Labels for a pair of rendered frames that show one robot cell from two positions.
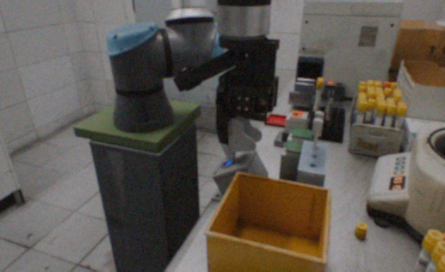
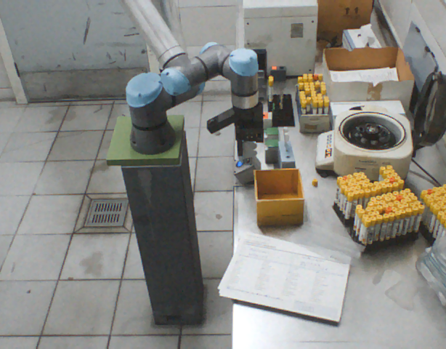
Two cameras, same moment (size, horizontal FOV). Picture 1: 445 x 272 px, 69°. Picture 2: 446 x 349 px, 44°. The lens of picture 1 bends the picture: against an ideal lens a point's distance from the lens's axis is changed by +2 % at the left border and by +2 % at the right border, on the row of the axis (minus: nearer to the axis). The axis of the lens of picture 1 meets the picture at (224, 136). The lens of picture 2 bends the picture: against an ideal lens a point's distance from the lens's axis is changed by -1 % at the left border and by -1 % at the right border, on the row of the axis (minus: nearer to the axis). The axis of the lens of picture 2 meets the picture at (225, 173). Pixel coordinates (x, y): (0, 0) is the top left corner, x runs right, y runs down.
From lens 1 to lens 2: 1.18 m
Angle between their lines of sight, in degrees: 20
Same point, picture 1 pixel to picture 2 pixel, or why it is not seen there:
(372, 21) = (298, 20)
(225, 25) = (239, 104)
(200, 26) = not seen: hidden behind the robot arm
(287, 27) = not seen: outside the picture
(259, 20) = (255, 99)
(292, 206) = (282, 179)
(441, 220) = (347, 169)
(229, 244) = (267, 203)
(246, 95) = (252, 132)
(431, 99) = (342, 89)
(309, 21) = (250, 22)
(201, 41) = not seen: hidden behind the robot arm
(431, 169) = (340, 146)
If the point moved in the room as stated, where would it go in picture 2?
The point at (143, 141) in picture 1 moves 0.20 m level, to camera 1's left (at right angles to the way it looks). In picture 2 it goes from (167, 158) to (106, 174)
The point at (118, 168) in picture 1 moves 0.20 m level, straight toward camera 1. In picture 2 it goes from (146, 180) to (182, 211)
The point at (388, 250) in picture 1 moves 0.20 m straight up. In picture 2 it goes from (327, 187) to (333, 134)
